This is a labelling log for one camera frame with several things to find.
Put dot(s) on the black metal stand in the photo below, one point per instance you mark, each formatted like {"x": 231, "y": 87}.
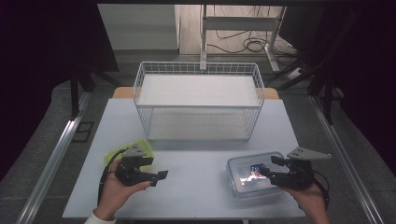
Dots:
{"x": 327, "y": 93}
{"x": 74, "y": 93}

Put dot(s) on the white cabinet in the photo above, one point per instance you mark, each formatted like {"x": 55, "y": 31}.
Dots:
{"x": 140, "y": 28}

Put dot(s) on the tan wooden table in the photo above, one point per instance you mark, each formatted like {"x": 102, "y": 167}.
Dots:
{"x": 123, "y": 92}

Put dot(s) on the black curtain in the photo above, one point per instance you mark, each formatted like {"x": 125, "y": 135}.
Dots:
{"x": 370, "y": 77}
{"x": 37, "y": 62}

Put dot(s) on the person's left hand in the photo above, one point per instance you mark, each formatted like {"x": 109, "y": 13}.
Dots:
{"x": 113, "y": 196}

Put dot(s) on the person's right hand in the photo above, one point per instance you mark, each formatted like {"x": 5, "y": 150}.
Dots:
{"x": 309, "y": 200}

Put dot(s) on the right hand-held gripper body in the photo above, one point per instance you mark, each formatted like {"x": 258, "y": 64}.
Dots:
{"x": 299, "y": 177}

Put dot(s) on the white metal desk frame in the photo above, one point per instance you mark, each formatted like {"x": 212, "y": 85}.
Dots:
{"x": 239, "y": 23}

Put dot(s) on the aluminium floor rail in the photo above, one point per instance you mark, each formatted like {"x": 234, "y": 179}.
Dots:
{"x": 342, "y": 155}
{"x": 59, "y": 149}

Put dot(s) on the clear plastic food container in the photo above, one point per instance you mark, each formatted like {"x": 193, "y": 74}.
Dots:
{"x": 246, "y": 183}

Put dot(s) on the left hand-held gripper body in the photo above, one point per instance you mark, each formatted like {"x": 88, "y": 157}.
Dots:
{"x": 132, "y": 174}

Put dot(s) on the black rectangular floor frame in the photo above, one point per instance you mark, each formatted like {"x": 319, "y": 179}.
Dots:
{"x": 83, "y": 140}

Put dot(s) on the clear food container green lid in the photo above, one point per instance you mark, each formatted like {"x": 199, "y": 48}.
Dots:
{"x": 146, "y": 146}

